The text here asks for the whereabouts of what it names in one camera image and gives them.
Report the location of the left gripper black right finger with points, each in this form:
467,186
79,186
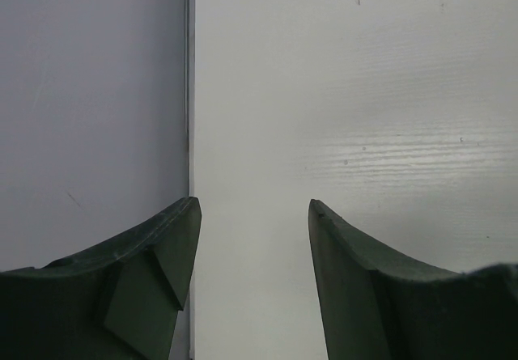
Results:
378,303

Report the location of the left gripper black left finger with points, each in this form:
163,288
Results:
118,299

